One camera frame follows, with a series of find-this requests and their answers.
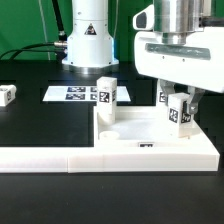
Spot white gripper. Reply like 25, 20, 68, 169
134, 28, 224, 115

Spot white square tabletop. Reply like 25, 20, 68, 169
93, 106, 202, 147

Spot white L-shaped obstacle wall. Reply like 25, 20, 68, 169
0, 130, 220, 173

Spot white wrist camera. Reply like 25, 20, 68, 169
133, 5, 155, 31

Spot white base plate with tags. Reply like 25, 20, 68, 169
42, 85, 132, 102

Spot black cables at base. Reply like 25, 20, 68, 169
0, 0, 68, 62

